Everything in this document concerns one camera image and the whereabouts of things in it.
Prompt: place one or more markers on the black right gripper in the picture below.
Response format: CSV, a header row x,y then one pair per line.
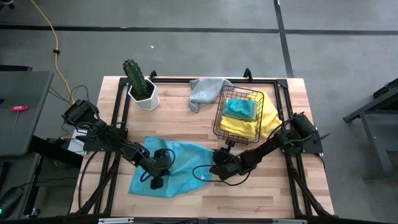
x,y
230,168

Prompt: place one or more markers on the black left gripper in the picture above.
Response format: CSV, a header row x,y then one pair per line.
x,y
160,167

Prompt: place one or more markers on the turquoise microfiber towel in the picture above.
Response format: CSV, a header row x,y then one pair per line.
x,y
241,108
189,158

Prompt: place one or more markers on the yellow microfiber towel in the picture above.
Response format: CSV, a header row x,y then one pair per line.
x,y
270,115
236,127

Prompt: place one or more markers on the grey microfiber towel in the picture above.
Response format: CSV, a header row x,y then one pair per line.
x,y
205,91

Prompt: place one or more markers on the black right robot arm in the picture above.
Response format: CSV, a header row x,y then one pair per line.
x,y
270,144

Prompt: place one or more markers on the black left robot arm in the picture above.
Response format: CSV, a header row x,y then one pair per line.
x,y
105,133

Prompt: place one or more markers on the black rig beam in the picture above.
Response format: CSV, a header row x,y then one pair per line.
x,y
199,221

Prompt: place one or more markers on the white faceted plant pot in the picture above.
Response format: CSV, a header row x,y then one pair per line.
x,y
150,101

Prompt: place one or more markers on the black table clamp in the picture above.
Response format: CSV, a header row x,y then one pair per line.
x,y
153,75
247,74

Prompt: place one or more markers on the white power box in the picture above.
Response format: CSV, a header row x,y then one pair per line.
x,y
76,141

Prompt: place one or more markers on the green cactus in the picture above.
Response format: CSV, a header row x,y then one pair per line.
x,y
136,77

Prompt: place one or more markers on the dark grey desk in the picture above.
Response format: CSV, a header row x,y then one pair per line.
x,y
21,124

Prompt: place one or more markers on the black device with status light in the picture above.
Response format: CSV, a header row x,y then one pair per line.
x,y
11,200

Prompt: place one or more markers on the black side table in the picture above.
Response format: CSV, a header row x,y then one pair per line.
x,y
373,107

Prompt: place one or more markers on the black flat panel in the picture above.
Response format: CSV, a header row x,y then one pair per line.
x,y
15,68

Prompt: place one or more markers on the silver bracket plate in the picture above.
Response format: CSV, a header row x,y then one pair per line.
x,y
289,221
115,220

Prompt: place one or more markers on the black aluminium table frame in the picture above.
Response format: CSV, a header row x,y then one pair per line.
x,y
267,81

